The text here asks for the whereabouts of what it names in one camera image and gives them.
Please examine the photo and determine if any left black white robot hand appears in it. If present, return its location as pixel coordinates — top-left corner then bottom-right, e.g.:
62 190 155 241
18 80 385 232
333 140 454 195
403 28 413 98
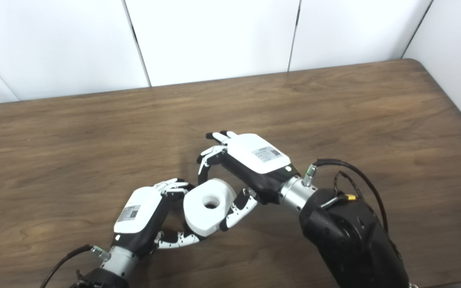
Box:
112 178 201 256

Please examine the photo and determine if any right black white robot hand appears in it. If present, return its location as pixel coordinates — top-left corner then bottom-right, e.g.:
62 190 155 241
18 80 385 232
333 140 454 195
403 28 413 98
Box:
197 131 301 232

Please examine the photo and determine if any round white plastic piece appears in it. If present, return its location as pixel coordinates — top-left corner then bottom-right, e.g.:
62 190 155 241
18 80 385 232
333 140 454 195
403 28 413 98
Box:
183 179 237 237

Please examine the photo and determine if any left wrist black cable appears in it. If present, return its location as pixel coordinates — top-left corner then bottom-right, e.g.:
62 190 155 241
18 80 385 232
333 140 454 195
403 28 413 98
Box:
40 244 111 288

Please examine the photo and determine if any thin cable with yellow connector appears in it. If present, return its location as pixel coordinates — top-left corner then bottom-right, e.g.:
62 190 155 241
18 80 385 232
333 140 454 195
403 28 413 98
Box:
321 171 375 208

